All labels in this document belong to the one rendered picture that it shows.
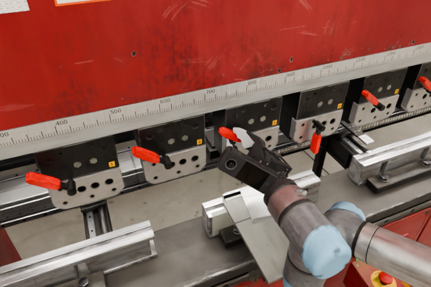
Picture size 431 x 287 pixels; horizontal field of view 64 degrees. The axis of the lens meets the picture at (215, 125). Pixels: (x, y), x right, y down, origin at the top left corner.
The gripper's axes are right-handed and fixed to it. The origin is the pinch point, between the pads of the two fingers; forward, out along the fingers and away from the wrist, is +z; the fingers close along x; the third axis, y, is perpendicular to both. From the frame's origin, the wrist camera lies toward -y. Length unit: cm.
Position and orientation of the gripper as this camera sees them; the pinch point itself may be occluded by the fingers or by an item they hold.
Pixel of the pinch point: (231, 134)
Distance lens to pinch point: 79.6
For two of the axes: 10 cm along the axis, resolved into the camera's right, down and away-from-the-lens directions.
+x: 5.6, -7.8, -2.8
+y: 7.4, 3.1, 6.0
